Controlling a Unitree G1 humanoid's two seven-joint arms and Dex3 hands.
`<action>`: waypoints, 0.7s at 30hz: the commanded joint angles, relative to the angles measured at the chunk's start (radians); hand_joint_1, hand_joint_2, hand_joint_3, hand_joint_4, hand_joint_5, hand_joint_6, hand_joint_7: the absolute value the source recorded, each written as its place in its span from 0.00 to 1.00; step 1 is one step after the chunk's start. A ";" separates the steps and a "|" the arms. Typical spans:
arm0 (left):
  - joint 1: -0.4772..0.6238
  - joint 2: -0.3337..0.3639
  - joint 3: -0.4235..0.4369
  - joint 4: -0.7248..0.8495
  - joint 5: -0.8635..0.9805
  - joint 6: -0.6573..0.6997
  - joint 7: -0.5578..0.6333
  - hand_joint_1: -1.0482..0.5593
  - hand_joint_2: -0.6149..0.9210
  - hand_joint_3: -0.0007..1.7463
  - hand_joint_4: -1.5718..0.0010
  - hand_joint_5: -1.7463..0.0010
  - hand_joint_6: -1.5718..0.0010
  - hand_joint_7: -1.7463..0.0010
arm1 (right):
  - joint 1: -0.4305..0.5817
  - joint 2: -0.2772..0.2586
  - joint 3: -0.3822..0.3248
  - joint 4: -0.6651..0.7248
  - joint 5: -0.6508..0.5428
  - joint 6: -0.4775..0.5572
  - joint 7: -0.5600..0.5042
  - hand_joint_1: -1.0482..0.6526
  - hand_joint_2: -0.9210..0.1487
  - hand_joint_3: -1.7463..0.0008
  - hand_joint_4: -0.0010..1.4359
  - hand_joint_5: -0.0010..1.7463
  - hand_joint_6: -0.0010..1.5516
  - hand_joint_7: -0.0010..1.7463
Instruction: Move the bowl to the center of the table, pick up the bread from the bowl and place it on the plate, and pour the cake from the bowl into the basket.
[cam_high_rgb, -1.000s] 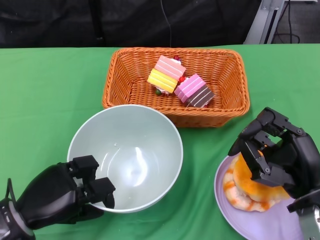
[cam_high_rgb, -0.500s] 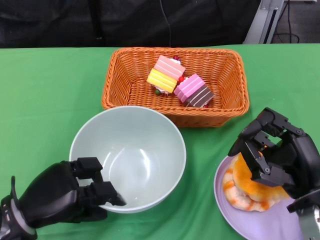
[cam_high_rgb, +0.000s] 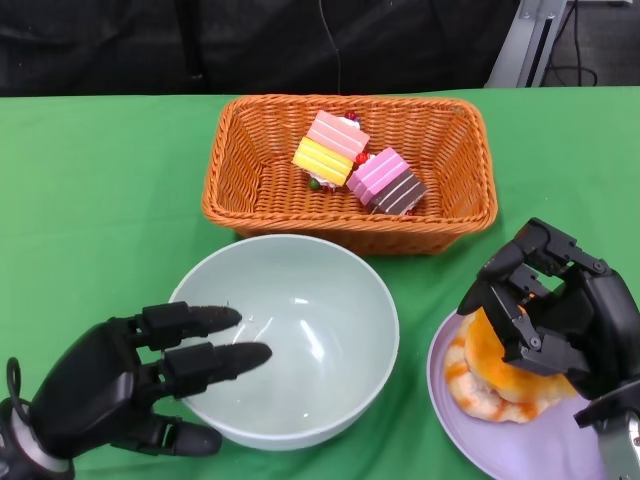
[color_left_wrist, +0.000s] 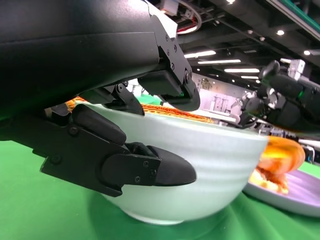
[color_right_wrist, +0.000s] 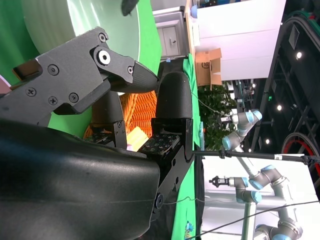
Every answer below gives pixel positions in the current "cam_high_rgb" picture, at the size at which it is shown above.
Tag magenta pink cake slice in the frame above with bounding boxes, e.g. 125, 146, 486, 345
346, 147, 412, 206

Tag pale green bowl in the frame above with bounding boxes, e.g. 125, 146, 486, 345
167, 234, 401, 451

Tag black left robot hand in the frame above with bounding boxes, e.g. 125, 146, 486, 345
29, 301, 274, 459

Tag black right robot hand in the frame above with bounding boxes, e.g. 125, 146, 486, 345
457, 217, 640, 401

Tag black left wrist camera cable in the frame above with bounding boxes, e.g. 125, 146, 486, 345
4, 355, 32, 419

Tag black backdrop cloth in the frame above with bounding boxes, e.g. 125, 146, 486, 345
0, 0, 519, 97

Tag pink yellow striped cake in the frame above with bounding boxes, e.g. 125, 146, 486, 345
292, 110, 371, 194

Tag orange wicker basket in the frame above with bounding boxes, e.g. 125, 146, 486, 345
201, 93, 500, 257

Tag grey metal stand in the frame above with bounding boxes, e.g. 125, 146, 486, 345
483, 0, 569, 89

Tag orange oval bread loaf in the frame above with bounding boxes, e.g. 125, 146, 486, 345
463, 305, 579, 404

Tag chocolate layered cake slice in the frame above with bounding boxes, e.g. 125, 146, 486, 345
369, 172, 429, 217

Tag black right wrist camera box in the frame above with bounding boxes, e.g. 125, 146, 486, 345
572, 372, 640, 431

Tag lavender plate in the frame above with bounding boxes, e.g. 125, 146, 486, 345
426, 309, 621, 480

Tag black floor cables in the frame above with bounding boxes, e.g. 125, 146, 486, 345
544, 0, 599, 87

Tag orange striped ring bread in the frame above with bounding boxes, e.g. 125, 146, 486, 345
443, 339, 554, 424

